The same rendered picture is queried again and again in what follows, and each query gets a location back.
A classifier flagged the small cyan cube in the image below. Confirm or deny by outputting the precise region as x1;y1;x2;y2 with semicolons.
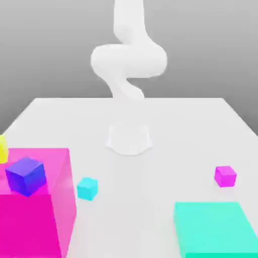
77;177;99;202

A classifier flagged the small magenta cube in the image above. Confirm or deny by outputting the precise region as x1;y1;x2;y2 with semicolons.
214;165;237;188

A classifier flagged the large turquoise box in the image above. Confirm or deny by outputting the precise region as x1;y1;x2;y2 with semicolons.
173;202;258;258

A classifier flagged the large pink box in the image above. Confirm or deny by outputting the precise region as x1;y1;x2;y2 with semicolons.
0;148;77;258

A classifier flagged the small blue cube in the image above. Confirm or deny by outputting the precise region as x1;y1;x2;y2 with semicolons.
5;157;47;198

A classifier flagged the small yellow cube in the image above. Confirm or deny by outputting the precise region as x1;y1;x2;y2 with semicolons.
0;134;9;164

